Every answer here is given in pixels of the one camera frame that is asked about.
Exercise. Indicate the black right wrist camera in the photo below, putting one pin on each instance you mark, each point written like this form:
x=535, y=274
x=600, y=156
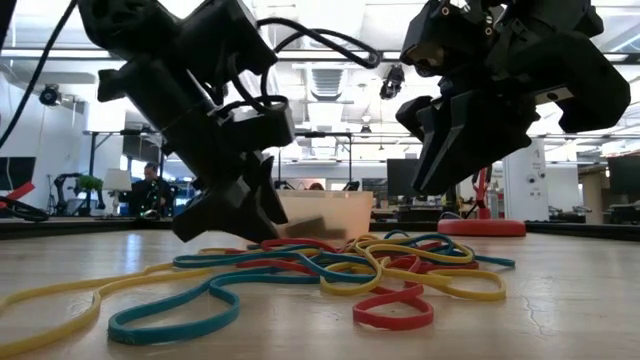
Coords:
x=450, y=40

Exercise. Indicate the small green potted plant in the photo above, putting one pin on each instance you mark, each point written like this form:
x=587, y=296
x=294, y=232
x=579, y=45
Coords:
x=90, y=183

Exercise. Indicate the red desk lamp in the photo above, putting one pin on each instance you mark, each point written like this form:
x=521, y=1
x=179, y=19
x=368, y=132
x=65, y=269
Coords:
x=480, y=227

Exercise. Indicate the orange translucent plastic bin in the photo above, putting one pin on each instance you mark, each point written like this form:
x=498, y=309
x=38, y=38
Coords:
x=340, y=210

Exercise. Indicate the blue rubber band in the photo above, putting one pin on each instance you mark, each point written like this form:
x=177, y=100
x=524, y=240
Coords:
x=495, y=261
x=175, y=334
x=200, y=261

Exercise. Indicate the red rubber band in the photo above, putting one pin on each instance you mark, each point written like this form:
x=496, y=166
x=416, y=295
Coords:
x=300, y=243
x=400, y=262
x=260, y=263
x=395, y=322

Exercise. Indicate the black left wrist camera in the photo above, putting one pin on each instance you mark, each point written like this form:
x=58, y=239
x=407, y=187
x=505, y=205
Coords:
x=260, y=130

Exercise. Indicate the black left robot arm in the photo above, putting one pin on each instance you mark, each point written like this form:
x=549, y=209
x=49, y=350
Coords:
x=175, y=30

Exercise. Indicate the black overhead camera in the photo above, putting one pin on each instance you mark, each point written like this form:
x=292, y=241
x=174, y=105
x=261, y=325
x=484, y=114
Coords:
x=392, y=82

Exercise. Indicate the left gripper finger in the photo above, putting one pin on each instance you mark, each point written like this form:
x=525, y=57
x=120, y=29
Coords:
x=272, y=190
x=230, y=212

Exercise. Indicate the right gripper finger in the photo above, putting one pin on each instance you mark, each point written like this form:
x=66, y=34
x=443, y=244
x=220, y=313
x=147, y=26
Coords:
x=470, y=135
x=414, y=117

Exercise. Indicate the black background robot arm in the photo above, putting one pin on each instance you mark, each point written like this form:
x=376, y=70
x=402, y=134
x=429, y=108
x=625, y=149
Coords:
x=59, y=187

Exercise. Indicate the yellow rubber band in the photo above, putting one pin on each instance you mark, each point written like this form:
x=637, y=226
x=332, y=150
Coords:
x=475, y=294
x=350, y=289
x=425, y=250
x=50, y=334

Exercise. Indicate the black round ceiling fixture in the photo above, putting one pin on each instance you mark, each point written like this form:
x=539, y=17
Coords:
x=49, y=95

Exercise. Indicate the black computer monitor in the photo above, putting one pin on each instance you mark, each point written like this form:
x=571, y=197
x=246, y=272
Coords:
x=400, y=175
x=625, y=175
x=17, y=172

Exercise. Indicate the black metal frame stand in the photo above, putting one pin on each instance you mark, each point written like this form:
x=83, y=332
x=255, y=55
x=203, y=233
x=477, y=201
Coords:
x=93, y=155
x=325, y=134

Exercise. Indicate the black metal table frame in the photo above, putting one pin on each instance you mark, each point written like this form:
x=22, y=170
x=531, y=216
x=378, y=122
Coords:
x=100, y=227

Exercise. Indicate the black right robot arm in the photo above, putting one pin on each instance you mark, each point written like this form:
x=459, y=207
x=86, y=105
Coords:
x=550, y=15

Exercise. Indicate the overhead beam with light strip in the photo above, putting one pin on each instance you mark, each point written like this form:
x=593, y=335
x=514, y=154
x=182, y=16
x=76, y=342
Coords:
x=310, y=55

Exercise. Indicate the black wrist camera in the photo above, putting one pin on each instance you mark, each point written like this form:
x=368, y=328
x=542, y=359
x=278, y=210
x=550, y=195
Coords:
x=260, y=130
x=450, y=40

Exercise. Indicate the person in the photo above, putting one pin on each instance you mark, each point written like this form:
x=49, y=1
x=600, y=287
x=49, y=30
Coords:
x=150, y=192

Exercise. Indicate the red and black clamp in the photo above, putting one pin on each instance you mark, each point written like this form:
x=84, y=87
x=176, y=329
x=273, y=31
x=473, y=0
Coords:
x=20, y=191

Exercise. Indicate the white table lamp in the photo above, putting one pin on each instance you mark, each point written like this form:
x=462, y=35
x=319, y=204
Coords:
x=117, y=180

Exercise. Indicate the wide black rubber band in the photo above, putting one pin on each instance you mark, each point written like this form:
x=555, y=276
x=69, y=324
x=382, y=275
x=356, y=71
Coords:
x=310, y=227

